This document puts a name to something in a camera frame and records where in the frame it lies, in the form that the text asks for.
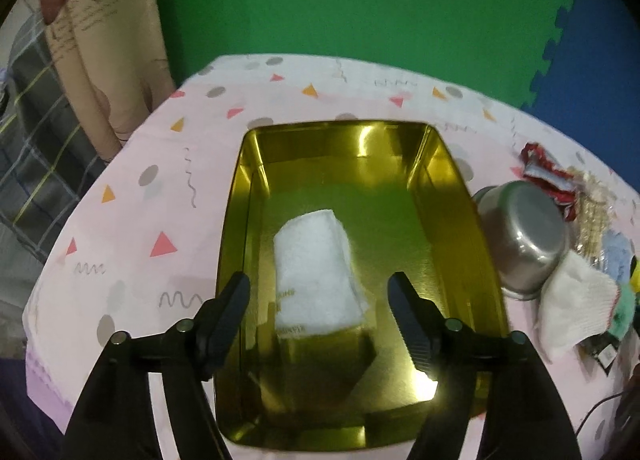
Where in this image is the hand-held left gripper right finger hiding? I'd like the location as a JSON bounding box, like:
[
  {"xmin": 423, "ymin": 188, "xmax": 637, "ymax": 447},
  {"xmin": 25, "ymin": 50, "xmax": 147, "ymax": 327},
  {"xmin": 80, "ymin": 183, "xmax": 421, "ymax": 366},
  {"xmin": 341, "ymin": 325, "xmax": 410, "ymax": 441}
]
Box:
[{"xmin": 387, "ymin": 271, "xmax": 583, "ymax": 460}]

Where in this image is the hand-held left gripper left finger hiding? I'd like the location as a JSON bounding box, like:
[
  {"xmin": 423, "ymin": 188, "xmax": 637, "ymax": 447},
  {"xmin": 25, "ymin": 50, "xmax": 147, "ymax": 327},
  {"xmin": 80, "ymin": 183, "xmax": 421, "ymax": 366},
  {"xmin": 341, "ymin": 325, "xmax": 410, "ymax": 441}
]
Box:
[{"xmin": 60, "ymin": 271, "xmax": 251, "ymax": 460}]

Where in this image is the gold tin box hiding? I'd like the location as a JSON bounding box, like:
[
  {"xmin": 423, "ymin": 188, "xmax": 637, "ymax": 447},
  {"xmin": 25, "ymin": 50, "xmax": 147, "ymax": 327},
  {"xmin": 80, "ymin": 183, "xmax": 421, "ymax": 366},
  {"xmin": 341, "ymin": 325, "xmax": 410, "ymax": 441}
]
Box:
[{"xmin": 214, "ymin": 121, "xmax": 511, "ymax": 450}]

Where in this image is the white towel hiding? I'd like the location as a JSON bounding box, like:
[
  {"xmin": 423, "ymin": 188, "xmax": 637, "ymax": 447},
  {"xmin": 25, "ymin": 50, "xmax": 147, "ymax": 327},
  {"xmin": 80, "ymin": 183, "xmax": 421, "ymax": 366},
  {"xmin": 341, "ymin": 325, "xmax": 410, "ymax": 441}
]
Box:
[{"xmin": 272, "ymin": 209, "xmax": 371, "ymax": 338}]

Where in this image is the white knit glove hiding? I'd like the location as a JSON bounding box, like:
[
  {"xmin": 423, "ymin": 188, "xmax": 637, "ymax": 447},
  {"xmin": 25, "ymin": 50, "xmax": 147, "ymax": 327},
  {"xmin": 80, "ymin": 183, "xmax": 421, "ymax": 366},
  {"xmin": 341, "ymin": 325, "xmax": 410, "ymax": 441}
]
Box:
[{"xmin": 536, "ymin": 252, "xmax": 623, "ymax": 363}]

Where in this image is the clear bag of cotton swabs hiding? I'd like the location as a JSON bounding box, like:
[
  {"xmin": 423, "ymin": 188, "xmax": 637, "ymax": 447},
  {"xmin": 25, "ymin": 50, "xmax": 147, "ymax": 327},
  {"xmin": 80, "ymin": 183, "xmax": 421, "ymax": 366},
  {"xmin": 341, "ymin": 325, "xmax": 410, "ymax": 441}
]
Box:
[{"xmin": 565, "ymin": 167, "xmax": 618, "ymax": 261}]

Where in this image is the light blue towel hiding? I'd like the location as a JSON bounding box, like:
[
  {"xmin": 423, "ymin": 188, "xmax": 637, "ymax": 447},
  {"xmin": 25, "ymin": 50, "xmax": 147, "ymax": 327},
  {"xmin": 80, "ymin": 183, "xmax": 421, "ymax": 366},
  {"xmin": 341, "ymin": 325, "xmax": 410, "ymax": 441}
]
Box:
[{"xmin": 597, "ymin": 231, "xmax": 633, "ymax": 286}]

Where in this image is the green fluffy cloth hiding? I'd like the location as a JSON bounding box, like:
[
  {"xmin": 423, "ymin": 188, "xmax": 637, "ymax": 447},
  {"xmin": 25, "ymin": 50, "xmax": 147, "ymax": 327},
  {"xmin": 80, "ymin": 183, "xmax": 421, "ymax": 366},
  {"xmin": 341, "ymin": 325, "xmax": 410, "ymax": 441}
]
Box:
[{"xmin": 602, "ymin": 282, "xmax": 637, "ymax": 341}]

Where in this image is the pink patterned tablecloth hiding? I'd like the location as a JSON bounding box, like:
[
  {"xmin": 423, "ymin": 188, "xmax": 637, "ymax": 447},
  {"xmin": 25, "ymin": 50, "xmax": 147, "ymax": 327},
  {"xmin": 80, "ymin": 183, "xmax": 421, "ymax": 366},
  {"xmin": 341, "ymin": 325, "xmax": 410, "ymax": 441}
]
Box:
[{"xmin": 24, "ymin": 54, "xmax": 640, "ymax": 460}]

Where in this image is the stainless steel bowl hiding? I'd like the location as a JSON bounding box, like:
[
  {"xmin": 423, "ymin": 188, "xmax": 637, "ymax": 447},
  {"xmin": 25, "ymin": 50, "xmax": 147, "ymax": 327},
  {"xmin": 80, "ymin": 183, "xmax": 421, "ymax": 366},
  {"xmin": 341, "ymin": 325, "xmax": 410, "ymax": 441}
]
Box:
[{"xmin": 471, "ymin": 180, "xmax": 573, "ymax": 301}]

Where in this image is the red and blue scrunchie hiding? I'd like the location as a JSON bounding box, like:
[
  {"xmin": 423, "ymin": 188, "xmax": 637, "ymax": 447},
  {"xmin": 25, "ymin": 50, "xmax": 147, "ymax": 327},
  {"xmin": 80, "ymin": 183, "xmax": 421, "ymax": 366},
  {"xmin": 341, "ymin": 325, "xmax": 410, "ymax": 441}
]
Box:
[{"xmin": 519, "ymin": 141, "xmax": 578, "ymax": 221}]

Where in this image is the black item with white label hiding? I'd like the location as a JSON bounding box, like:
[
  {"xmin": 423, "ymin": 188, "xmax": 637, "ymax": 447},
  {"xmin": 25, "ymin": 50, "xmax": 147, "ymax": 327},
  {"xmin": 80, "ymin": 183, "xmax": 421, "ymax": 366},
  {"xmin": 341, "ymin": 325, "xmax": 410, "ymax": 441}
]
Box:
[{"xmin": 580, "ymin": 327, "xmax": 628, "ymax": 373}]

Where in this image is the dark plaid cloth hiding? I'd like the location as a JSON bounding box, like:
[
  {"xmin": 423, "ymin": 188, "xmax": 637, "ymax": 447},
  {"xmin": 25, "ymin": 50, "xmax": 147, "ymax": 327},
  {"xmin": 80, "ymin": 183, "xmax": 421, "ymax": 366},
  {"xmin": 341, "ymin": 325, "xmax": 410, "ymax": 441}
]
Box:
[{"xmin": 0, "ymin": 5, "xmax": 108, "ymax": 261}]

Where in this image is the blue foam mat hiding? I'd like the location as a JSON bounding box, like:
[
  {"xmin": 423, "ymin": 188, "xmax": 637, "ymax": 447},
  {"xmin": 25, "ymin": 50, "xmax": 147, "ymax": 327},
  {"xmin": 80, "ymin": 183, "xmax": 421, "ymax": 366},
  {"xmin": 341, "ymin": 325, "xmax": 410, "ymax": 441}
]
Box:
[{"xmin": 520, "ymin": 0, "xmax": 640, "ymax": 161}]

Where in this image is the green foam mat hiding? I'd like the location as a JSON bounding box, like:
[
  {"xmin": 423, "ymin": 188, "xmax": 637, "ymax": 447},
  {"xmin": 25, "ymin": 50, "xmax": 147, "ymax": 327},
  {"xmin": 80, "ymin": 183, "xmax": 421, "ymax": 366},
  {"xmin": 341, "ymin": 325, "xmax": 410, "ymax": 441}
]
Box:
[{"xmin": 150, "ymin": 0, "xmax": 581, "ymax": 108}]

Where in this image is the black cable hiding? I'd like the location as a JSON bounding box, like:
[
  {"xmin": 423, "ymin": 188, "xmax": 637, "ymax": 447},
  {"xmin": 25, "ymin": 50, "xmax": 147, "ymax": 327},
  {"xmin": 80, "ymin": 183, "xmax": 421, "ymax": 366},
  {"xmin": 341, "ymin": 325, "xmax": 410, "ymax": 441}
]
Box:
[{"xmin": 575, "ymin": 390, "xmax": 626, "ymax": 441}]

